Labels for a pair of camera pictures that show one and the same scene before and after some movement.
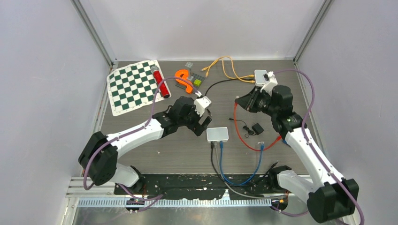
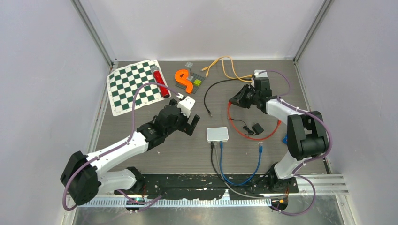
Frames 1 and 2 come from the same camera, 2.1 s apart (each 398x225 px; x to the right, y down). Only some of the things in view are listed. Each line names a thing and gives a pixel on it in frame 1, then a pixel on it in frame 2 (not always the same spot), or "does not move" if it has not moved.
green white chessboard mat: x=133 y=86 does not move
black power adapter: x=256 y=129 does not move
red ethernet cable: x=277 y=139 -> x=243 y=133
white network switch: x=217 y=134 does not move
